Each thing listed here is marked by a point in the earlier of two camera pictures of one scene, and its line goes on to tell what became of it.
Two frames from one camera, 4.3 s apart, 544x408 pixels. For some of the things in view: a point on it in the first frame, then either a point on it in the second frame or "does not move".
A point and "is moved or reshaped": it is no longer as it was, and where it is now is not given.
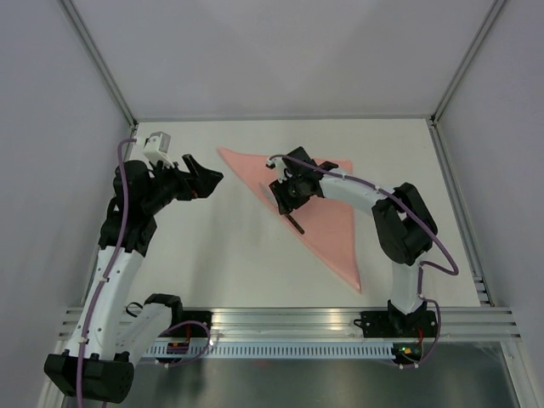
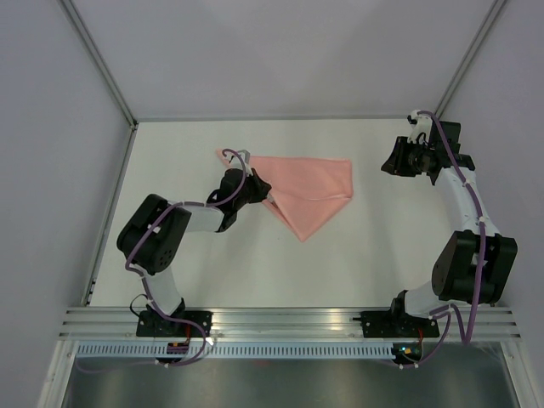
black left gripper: (199, 183) -> (262, 188)
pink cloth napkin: (327, 224) is moved or reshaped
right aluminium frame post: (438, 142) does not move
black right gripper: (286, 202) -> (395, 162)
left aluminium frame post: (100, 62) does not move
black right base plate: (398, 324) does not move
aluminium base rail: (457, 323) does not move
